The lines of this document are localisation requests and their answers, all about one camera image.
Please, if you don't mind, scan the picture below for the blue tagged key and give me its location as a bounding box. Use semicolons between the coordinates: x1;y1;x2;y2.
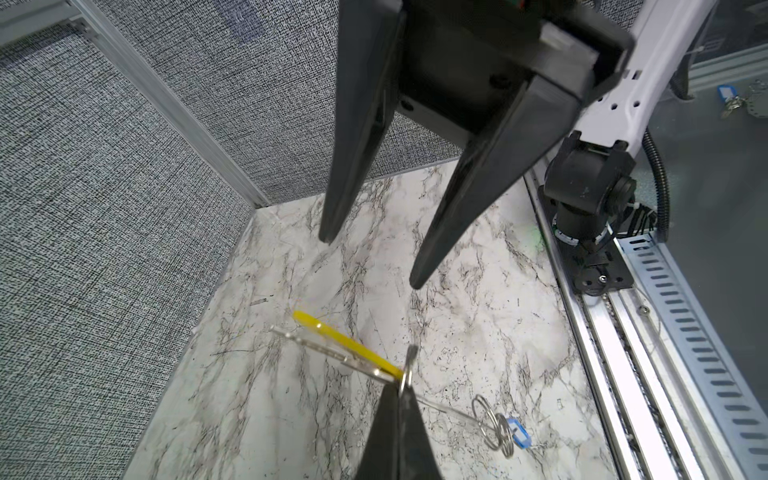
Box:
507;417;532;449

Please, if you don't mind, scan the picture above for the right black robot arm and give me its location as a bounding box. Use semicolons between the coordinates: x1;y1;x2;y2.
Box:
319;1;714;289

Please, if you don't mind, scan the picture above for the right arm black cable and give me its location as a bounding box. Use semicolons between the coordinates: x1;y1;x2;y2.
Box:
638;128;673;244

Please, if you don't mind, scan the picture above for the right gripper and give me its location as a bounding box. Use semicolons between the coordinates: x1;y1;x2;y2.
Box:
319;1;635;290

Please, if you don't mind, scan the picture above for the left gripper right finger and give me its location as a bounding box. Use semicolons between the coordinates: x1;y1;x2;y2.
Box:
398;386;442;480

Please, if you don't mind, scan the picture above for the aluminium enclosure frame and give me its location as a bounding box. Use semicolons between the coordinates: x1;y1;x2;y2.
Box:
1;1;270;208

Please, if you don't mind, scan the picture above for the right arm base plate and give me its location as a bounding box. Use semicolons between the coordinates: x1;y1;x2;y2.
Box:
537;186;635;297

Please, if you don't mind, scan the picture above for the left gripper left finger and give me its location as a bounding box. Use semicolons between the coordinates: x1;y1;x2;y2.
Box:
354;384;399;480

